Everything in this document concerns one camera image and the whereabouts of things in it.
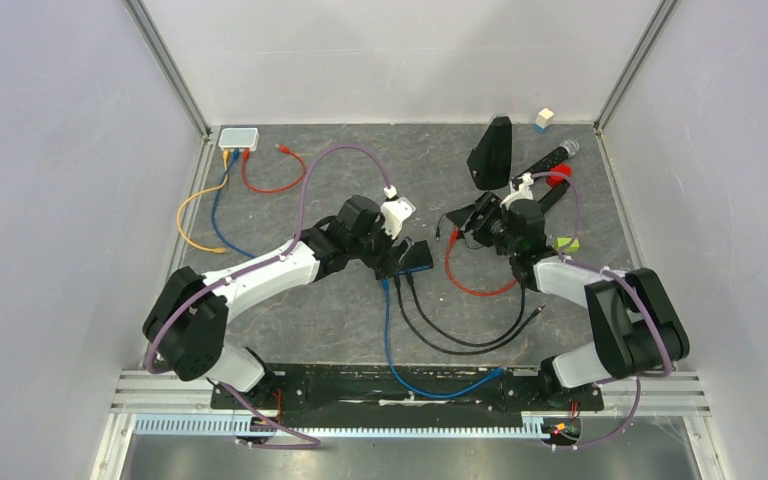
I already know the white network switch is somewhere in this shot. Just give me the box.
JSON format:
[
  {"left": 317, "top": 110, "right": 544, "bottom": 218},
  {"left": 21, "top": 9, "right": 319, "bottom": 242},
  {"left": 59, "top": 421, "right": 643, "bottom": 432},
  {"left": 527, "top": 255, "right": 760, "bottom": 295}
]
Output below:
[{"left": 217, "top": 127, "right": 260, "bottom": 151}]

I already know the red round cap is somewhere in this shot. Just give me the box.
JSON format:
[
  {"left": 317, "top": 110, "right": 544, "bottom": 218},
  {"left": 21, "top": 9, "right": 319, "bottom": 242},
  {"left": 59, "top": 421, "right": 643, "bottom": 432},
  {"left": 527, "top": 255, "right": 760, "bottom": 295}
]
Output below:
[{"left": 546, "top": 164, "right": 572, "bottom": 188}]

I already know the thin black adapter cord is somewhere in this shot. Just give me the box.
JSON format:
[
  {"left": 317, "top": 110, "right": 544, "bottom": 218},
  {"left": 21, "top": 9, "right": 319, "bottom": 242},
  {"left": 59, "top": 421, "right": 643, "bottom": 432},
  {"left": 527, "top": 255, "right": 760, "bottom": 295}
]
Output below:
[{"left": 434, "top": 218, "right": 485, "bottom": 252}]

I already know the aluminium frame rail front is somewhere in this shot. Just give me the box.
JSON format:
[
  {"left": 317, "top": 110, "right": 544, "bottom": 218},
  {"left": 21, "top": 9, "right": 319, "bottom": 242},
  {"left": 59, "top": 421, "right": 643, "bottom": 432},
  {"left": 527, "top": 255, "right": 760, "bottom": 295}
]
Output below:
[{"left": 111, "top": 372, "right": 716, "bottom": 441}]

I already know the blue ethernet cable at white switch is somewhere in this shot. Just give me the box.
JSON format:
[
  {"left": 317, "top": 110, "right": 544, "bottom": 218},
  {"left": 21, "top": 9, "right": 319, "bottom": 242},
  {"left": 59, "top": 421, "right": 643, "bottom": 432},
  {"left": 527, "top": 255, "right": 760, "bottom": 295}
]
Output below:
[{"left": 209, "top": 149, "right": 256, "bottom": 260}]

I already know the black microphone lower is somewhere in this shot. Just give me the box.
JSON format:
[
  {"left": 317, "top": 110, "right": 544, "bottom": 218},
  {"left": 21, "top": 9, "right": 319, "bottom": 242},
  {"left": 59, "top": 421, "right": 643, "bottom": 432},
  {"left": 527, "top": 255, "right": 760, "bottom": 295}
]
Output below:
[{"left": 538, "top": 180, "right": 570, "bottom": 214}]

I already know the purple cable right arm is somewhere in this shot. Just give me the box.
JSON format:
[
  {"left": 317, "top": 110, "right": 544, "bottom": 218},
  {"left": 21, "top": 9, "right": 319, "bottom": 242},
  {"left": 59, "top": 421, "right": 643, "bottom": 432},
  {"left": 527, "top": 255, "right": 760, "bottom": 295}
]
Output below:
[{"left": 523, "top": 171, "right": 675, "bottom": 452}]

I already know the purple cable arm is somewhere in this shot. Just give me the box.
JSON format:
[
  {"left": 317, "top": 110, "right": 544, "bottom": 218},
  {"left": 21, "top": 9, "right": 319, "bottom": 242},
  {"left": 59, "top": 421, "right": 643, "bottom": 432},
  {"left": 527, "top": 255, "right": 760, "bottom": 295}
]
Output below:
[
  {"left": 523, "top": 171, "right": 675, "bottom": 452},
  {"left": 144, "top": 142, "right": 395, "bottom": 452}
]

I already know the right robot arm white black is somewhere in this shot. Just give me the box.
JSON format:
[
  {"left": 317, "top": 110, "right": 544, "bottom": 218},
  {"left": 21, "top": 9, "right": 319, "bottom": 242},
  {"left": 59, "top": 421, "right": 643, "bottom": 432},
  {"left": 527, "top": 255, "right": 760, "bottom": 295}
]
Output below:
[{"left": 445, "top": 192, "right": 690, "bottom": 408}]

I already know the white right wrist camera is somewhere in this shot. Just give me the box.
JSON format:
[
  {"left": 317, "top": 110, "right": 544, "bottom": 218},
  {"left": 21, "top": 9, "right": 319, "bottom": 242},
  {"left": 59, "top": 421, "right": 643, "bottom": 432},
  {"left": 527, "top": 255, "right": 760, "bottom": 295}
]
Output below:
[{"left": 500, "top": 172, "right": 534, "bottom": 209}]

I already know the black ethernet cable inner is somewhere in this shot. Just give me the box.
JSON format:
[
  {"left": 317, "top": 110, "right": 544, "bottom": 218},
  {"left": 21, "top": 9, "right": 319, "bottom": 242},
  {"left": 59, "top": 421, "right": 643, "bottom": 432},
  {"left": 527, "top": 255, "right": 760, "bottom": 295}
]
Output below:
[{"left": 405, "top": 272, "right": 528, "bottom": 349}]

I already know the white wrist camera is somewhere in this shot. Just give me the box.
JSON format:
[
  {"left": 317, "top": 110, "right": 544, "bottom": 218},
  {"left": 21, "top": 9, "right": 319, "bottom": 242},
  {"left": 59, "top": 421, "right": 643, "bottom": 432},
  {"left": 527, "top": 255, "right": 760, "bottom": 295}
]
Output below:
[
  {"left": 500, "top": 172, "right": 534, "bottom": 209},
  {"left": 380, "top": 186, "right": 416, "bottom": 239}
]

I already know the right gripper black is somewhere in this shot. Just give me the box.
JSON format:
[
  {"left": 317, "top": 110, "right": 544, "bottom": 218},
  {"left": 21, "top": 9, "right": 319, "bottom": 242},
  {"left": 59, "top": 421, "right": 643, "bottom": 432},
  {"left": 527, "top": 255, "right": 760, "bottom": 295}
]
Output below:
[{"left": 447, "top": 191, "right": 520, "bottom": 256}]

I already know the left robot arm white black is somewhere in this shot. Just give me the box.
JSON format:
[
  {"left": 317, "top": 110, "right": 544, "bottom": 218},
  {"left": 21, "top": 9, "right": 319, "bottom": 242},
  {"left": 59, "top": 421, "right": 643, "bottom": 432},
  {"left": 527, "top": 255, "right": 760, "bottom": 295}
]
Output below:
[{"left": 142, "top": 195, "right": 416, "bottom": 408}]

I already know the black ethernet cable outer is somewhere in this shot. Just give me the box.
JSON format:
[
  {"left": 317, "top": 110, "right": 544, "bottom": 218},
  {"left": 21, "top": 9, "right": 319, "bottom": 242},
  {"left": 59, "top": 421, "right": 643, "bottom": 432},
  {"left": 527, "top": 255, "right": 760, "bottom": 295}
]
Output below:
[{"left": 393, "top": 274, "right": 548, "bottom": 357}]

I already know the green block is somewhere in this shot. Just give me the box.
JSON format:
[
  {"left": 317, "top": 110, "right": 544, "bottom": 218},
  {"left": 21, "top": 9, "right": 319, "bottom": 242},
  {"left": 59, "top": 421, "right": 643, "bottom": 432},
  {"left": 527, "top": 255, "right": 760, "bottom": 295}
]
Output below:
[{"left": 554, "top": 237, "right": 580, "bottom": 253}]

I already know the white blue block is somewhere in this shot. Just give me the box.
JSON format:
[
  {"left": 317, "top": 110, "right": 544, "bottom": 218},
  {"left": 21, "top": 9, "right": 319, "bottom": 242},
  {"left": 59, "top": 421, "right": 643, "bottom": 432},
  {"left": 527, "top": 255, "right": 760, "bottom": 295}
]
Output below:
[{"left": 534, "top": 108, "right": 555, "bottom": 132}]

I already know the blue ethernet cable at black switch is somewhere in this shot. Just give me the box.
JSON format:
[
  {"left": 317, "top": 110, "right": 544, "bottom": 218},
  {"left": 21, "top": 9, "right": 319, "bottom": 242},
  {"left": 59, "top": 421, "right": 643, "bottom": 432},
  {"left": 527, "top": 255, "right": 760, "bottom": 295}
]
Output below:
[{"left": 381, "top": 278, "right": 506, "bottom": 401}]

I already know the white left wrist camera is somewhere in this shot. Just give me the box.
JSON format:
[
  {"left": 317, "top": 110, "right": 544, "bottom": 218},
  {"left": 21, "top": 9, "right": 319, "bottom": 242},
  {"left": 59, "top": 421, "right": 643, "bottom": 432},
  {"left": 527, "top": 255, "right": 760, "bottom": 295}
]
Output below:
[{"left": 380, "top": 186, "right": 416, "bottom": 239}]

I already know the black microphone silver head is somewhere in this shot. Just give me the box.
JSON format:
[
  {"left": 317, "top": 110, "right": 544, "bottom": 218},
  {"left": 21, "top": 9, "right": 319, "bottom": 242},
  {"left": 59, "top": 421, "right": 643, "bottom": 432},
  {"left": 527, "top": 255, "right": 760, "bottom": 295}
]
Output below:
[{"left": 510, "top": 139, "right": 579, "bottom": 187}]

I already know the black wedge shaped stand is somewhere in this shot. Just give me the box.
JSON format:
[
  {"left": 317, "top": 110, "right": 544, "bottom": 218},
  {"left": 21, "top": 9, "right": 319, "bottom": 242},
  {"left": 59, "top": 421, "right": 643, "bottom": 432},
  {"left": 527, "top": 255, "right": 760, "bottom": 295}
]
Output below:
[{"left": 466, "top": 115, "right": 513, "bottom": 191}]

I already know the black network switch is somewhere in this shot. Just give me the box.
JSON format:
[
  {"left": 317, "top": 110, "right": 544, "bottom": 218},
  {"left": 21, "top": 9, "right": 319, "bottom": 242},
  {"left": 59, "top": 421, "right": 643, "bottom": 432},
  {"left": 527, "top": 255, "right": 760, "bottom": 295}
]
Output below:
[{"left": 396, "top": 240, "right": 434, "bottom": 275}]

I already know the red ethernet cable at white switch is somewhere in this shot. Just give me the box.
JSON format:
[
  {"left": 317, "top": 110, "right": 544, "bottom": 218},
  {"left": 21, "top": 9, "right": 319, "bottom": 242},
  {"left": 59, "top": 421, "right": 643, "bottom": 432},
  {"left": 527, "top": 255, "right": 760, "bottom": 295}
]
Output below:
[{"left": 240, "top": 143, "right": 308, "bottom": 195}]

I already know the yellow ethernet cable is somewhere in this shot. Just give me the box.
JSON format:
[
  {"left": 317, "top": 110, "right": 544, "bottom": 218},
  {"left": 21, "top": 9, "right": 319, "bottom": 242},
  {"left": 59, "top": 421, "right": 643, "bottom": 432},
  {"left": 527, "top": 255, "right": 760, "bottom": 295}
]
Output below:
[{"left": 176, "top": 149, "right": 232, "bottom": 256}]

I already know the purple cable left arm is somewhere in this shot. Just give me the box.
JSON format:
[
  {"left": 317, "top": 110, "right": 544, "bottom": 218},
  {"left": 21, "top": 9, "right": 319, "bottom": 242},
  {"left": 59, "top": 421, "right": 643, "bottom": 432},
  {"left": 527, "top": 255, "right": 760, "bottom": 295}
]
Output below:
[{"left": 144, "top": 142, "right": 395, "bottom": 452}]

